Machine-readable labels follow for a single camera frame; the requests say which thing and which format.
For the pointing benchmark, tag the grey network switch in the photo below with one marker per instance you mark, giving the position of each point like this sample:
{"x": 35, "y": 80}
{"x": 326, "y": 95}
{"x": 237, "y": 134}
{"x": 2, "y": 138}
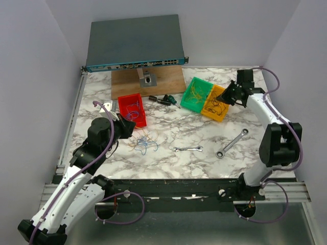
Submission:
{"x": 135, "y": 43}

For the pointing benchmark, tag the grey metal bracket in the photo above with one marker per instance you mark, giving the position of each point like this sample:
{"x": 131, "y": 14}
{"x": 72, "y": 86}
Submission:
{"x": 146, "y": 78}

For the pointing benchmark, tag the green plastic bin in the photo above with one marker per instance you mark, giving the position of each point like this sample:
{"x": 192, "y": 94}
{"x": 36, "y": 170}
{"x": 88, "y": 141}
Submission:
{"x": 195, "y": 95}

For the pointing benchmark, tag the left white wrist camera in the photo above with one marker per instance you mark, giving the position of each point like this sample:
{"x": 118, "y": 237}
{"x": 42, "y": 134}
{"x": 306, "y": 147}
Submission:
{"x": 111, "y": 107}

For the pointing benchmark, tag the wooden board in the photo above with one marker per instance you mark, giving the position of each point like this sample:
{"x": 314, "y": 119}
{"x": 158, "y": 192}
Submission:
{"x": 170, "y": 80}

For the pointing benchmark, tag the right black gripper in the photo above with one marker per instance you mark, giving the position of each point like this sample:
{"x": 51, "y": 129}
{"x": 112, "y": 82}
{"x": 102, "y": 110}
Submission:
{"x": 224, "y": 97}

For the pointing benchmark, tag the green handled screwdriver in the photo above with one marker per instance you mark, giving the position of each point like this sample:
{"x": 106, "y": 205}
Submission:
{"x": 170, "y": 98}

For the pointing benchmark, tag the small open-end wrench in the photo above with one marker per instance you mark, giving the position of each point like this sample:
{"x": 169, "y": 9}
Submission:
{"x": 198, "y": 148}

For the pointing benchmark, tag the black cylindrical bit holder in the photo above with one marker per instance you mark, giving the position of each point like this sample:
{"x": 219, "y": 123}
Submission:
{"x": 163, "y": 102}

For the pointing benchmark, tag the ratchet wrench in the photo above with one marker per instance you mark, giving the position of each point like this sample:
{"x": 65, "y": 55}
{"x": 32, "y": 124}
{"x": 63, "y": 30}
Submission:
{"x": 220, "y": 154}

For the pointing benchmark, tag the yellow plastic bin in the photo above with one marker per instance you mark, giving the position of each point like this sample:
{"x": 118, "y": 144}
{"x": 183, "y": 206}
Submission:
{"x": 213, "y": 108}

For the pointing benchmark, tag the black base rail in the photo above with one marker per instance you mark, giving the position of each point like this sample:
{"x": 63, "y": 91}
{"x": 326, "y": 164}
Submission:
{"x": 174, "y": 195}

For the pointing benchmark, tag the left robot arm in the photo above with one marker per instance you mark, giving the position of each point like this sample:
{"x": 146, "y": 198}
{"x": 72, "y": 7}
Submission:
{"x": 79, "y": 189}

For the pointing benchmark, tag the black metal socket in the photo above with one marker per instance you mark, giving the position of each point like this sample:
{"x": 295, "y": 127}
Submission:
{"x": 152, "y": 98}

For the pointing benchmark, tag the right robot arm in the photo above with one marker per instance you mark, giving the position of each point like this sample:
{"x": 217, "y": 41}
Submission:
{"x": 280, "y": 148}

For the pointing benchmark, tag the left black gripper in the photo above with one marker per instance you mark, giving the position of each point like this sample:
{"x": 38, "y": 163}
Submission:
{"x": 127, "y": 127}

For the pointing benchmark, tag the red plastic bin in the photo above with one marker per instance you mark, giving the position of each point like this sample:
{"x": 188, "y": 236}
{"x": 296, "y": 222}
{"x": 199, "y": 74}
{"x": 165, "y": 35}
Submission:
{"x": 131, "y": 108}

